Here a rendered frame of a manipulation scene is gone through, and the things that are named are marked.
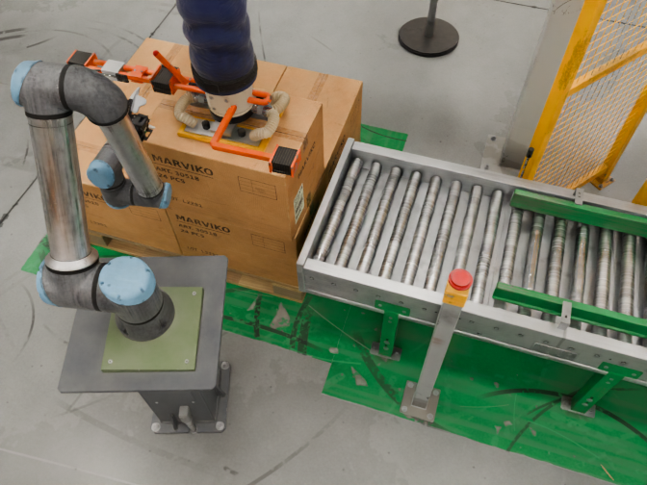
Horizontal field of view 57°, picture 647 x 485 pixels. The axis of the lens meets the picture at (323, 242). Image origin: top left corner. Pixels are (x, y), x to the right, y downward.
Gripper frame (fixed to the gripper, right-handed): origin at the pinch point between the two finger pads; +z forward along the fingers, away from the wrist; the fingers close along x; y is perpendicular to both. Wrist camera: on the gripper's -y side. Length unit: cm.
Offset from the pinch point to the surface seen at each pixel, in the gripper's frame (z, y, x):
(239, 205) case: -8, 35, -37
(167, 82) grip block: 10.4, 5.0, 2.1
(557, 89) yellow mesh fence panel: 51, 141, -3
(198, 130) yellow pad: 1.9, 18.6, -10.3
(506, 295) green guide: -13, 141, -48
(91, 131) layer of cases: 26, -54, -52
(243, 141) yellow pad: 0.8, 36.5, -10.2
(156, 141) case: -5.6, 4.4, -12.9
